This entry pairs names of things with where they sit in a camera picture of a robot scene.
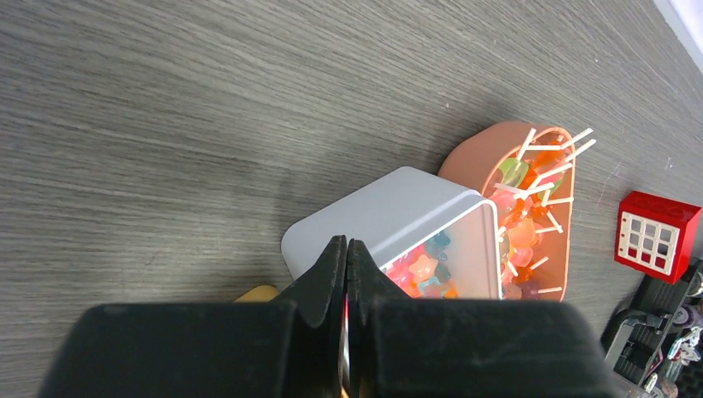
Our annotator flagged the white tray of gummy candies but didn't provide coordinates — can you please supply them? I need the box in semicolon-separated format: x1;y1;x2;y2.
281;167;503;299

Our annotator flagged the red toy brick block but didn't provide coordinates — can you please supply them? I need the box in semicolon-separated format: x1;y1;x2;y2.
614;191;702;284

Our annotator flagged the black poker chip case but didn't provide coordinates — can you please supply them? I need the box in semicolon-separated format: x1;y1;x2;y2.
601;259;702;397

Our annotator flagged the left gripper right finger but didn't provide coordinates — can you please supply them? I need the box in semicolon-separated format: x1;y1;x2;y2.
347;240;617;397

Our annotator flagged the pink tray of lollipops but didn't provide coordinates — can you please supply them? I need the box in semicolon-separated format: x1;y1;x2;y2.
439;121;596;301

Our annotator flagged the yellow tray of wrapped candies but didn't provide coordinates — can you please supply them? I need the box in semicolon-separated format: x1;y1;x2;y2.
234;284;279;303

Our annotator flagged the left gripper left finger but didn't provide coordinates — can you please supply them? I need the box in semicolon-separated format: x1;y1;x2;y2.
39;235;347;397

